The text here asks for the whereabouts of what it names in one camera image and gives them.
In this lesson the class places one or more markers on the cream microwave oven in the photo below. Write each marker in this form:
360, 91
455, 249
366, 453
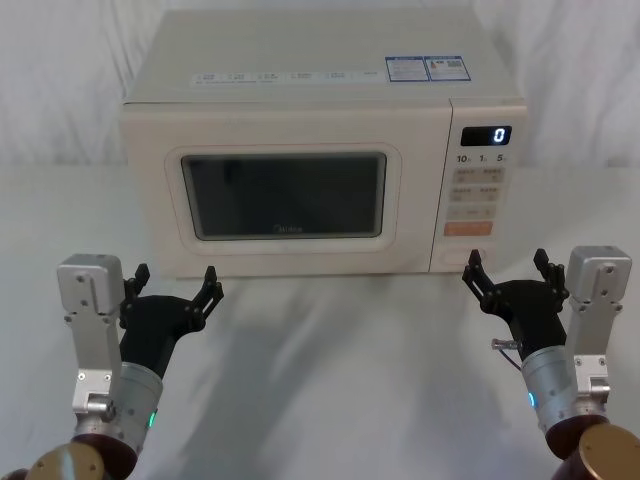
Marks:
300, 120

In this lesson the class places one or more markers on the white curtain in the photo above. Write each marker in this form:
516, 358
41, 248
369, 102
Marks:
65, 75

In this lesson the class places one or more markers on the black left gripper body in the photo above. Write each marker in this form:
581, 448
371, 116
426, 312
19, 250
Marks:
152, 330

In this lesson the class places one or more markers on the white table cloth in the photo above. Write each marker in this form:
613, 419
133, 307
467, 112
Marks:
325, 375

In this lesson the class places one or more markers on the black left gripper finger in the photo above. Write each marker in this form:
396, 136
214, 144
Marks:
132, 290
207, 300

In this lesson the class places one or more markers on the oven control panel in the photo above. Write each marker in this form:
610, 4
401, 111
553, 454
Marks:
475, 200

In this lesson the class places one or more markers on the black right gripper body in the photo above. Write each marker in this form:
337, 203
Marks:
532, 315

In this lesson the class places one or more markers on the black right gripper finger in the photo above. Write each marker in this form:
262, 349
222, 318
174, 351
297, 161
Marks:
552, 280
480, 282

